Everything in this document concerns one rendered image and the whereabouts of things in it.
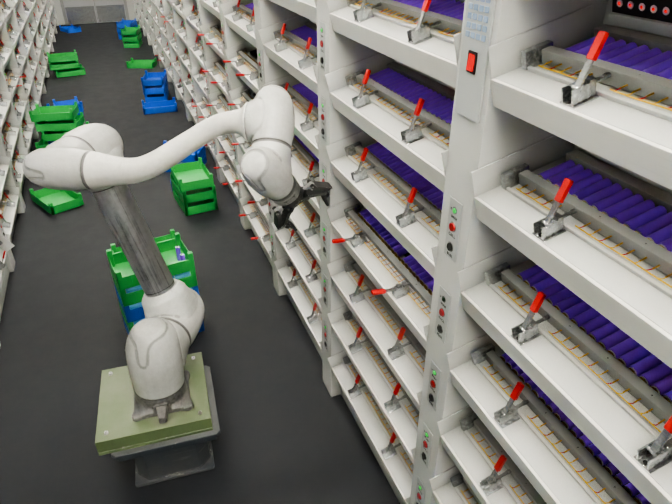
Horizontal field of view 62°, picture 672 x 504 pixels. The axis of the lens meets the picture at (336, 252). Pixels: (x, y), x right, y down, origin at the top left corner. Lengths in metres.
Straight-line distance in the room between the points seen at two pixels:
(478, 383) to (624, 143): 0.62
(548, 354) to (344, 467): 1.14
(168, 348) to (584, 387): 1.19
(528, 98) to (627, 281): 0.28
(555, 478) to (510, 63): 0.68
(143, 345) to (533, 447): 1.11
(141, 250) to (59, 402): 0.81
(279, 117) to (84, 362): 1.48
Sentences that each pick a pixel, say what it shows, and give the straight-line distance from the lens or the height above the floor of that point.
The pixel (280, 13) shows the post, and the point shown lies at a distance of 2.24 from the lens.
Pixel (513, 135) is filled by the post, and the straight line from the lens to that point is 1.00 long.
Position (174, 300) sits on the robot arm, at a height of 0.51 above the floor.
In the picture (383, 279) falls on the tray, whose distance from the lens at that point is 1.46.
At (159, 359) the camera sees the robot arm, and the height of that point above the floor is 0.45.
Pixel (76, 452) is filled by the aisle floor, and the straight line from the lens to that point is 2.21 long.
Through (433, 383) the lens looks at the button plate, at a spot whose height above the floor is 0.68.
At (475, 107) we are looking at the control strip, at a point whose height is 1.30.
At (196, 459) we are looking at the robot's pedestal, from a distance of 1.99.
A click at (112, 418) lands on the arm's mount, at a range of 1.91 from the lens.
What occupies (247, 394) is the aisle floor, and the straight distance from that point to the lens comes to 2.23.
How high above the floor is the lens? 1.57
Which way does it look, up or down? 31 degrees down
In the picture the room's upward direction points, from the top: straight up
